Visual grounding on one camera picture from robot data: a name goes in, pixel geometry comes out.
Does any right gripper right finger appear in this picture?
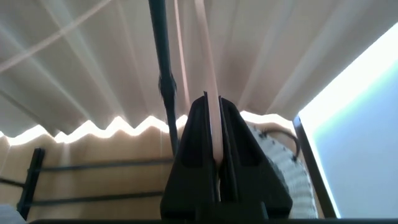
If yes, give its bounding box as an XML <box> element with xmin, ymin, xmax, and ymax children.
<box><xmin>218</xmin><ymin>95</ymin><xmax>294</xmax><ymax>219</ymax></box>

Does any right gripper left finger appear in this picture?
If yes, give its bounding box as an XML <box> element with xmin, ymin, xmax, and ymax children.
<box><xmin>160</xmin><ymin>91</ymin><xmax>219</xmax><ymax>219</ymax></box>

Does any white laundry basket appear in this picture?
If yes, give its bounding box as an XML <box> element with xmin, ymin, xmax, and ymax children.
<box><xmin>245</xmin><ymin>123</ymin><xmax>318</xmax><ymax>219</ymax></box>

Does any black clothes rack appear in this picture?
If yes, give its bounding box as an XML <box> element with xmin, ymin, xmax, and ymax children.
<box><xmin>0</xmin><ymin>0</ymin><xmax>180</xmax><ymax>219</ymax></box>

